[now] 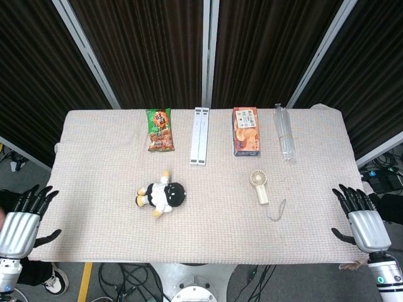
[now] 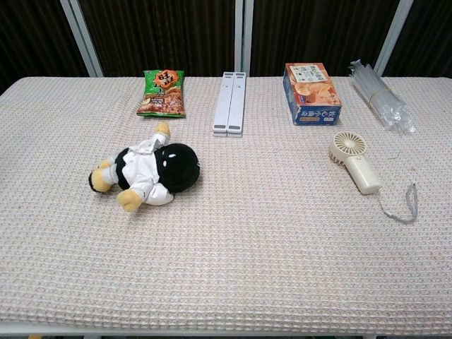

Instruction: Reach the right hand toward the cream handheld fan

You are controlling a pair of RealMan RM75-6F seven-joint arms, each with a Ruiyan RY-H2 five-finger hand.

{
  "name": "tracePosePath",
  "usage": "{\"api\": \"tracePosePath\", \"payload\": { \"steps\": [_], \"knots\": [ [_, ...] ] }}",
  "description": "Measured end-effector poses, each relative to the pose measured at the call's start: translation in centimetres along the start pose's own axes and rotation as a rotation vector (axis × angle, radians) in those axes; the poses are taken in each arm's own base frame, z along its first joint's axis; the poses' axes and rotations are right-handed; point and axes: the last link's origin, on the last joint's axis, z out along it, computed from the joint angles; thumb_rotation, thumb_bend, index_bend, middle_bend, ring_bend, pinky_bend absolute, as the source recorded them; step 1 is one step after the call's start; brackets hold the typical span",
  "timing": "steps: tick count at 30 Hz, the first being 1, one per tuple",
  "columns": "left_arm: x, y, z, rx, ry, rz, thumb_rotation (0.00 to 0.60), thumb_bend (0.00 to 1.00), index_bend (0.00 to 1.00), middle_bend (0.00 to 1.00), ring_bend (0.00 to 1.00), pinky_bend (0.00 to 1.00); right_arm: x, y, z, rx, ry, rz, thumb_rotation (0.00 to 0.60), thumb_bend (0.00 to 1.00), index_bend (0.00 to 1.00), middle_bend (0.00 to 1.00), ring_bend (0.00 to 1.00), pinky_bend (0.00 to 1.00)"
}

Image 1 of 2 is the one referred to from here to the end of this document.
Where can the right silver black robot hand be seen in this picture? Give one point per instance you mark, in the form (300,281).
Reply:
(368,226)

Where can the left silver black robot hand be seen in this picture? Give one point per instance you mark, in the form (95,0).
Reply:
(17,226)

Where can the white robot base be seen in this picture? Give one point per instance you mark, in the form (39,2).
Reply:
(195,284)

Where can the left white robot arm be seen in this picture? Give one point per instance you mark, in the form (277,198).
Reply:
(7,277)

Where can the white handheld fan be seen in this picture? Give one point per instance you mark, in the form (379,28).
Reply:
(259,187)

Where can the black white sneaker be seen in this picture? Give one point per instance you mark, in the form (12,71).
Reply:
(55,280)

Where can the yellow floor tape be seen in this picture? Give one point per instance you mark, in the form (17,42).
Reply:
(84,281)

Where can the clear plastic tube package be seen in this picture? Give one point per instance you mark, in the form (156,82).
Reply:
(284,135)

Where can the black white plush doll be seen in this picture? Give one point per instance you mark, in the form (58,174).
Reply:
(162,195)

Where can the orange chip box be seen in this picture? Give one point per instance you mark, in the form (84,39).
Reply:
(247,132)

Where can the beige waffle tablecloth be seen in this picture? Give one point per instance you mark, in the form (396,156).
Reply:
(204,226)

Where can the green snack bag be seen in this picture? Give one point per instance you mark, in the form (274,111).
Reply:
(160,132)

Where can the white long flat box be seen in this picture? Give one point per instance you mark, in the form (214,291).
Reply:
(199,136)

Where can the grey partition post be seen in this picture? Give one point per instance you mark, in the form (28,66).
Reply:
(321,52)
(209,52)
(86,52)

